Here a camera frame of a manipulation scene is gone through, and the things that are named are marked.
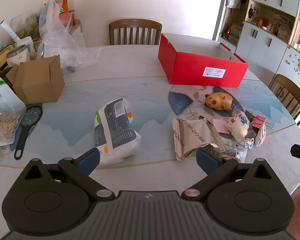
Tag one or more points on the green yellow container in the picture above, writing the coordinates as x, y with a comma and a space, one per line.
0, 58

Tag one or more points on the white wall cabinet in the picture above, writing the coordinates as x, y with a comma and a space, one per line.
270, 27

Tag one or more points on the white noodle bag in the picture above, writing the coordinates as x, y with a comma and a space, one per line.
116, 130

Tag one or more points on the white cup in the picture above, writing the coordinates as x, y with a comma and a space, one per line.
23, 43

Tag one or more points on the white lint roller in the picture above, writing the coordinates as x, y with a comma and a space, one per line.
9, 31

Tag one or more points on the wooden chair with black seat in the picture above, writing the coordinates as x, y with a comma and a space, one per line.
135, 32

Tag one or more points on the bagged white toy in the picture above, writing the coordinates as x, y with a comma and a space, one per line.
237, 127

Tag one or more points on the red cardboard box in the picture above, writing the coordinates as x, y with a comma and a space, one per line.
205, 70

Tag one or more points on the pink binder clip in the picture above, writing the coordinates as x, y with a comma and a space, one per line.
258, 121

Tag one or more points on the small clear snack packet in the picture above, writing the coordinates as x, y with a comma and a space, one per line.
261, 135

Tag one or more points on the yellow spotted squishy toy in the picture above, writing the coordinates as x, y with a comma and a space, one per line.
218, 101

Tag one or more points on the cardboard storage boxes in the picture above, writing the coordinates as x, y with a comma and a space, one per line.
234, 33

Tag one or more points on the orange carton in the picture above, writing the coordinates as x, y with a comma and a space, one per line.
65, 7

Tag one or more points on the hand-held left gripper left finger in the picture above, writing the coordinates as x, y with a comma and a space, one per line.
88, 161

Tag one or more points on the black strainer spoon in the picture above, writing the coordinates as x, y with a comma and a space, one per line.
27, 127

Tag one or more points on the white mug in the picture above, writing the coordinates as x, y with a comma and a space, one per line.
17, 56

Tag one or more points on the brown cardboard box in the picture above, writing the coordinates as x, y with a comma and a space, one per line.
38, 81

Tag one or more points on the clear printed plastic packet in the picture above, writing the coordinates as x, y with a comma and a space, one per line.
233, 152

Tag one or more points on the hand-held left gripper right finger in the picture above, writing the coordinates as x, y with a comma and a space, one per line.
206, 161

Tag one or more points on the clear plastic bag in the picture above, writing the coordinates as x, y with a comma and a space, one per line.
58, 45

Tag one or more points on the brown snack packet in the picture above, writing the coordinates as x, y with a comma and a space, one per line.
192, 136

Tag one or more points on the clear bag of cereal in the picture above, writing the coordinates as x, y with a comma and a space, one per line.
2, 112

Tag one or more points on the white plastic clip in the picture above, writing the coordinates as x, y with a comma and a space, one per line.
248, 143

